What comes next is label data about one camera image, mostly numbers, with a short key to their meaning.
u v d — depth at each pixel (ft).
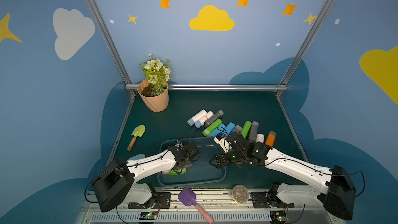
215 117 3.41
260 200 2.46
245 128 3.23
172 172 2.29
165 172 2.64
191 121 3.32
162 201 2.42
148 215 2.34
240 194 2.35
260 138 3.06
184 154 2.17
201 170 2.71
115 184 1.36
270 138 3.10
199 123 3.31
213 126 3.29
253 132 3.16
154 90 3.23
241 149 1.94
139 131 3.23
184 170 2.64
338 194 1.29
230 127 3.24
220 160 2.20
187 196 2.45
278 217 2.35
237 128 3.22
